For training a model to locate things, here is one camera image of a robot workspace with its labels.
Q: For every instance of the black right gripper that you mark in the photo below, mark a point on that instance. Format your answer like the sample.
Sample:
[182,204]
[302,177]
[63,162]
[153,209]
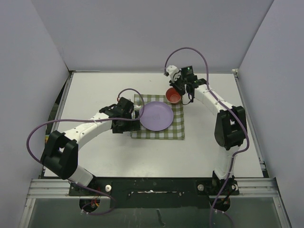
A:
[174,84]

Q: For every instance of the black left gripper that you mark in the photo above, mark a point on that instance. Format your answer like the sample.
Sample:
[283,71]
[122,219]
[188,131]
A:
[132,126]

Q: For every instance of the orange plastic cup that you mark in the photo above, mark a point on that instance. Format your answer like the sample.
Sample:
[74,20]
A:
[173,96]

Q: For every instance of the purple plastic plate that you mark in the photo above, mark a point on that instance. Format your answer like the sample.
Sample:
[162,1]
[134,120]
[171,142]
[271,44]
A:
[156,116]

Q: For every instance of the green white checkered cloth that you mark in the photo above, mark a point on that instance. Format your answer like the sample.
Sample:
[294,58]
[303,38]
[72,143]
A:
[175,131]

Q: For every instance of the silver metal fork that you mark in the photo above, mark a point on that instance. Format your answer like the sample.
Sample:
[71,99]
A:
[138,105]

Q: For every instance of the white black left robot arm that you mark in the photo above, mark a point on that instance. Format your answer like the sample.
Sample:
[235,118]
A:
[60,154]

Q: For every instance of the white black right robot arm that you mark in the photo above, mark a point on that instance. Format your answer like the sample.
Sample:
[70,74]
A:
[231,124]

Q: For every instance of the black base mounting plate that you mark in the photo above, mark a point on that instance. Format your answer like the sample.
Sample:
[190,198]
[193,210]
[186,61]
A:
[156,201]

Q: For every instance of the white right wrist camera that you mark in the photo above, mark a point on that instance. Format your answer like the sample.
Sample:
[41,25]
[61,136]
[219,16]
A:
[173,72]

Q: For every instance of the aluminium front frame rail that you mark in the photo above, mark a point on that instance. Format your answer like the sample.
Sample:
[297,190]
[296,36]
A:
[243,187]

